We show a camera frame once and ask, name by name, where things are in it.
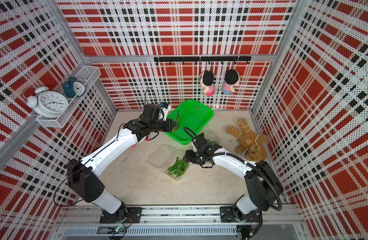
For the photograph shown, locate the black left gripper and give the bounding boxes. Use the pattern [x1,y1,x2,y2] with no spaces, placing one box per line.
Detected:
[150,118,178,133]

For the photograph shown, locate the clear plastic clamshell with peppers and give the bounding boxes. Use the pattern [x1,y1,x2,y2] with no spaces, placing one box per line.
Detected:
[147,144,186,181]

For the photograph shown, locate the small green pepper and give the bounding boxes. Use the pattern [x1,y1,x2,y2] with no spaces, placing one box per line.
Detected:
[175,111,180,129]

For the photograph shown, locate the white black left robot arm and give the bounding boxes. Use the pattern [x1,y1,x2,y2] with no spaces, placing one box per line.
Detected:
[67,102,178,216]

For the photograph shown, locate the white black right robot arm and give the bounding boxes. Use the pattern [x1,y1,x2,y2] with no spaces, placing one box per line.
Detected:
[185,133,284,218]

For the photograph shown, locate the clear plastic clamshell with leaves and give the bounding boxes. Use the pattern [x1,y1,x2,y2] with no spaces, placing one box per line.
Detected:
[203,130,221,145]

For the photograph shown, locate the green plastic basket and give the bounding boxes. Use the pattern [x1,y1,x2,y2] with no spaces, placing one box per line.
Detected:
[166,100,214,145]

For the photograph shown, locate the brown teddy bear plush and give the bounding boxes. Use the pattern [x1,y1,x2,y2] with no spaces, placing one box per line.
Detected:
[226,118,268,163]

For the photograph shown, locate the hanging doll pink striped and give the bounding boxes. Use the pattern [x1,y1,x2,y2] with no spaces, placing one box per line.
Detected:
[200,70,215,97]

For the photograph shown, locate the hanging doll blue pants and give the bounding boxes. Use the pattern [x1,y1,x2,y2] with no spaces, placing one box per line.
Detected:
[222,69,241,95]

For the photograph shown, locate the teal alarm clock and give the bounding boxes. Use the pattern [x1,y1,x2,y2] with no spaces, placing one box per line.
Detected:
[62,77,86,98]

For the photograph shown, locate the white twin-bell alarm clock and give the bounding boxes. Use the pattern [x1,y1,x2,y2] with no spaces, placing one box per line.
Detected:
[26,86,69,119]

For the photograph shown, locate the black hook rail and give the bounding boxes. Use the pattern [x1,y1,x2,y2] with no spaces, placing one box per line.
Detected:
[154,56,252,64]

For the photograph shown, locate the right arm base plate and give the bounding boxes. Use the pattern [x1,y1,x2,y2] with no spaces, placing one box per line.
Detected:
[220,206,261,223]

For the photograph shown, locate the white wire wall shelf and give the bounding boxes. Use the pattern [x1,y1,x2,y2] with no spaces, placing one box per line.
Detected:
[36,66,101,128]

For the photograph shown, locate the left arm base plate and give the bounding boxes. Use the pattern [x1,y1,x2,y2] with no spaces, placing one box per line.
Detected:
[100,206,143,224]

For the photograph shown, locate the small circuit board with wires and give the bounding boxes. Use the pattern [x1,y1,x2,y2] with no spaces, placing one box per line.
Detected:
[97,226,128,239]

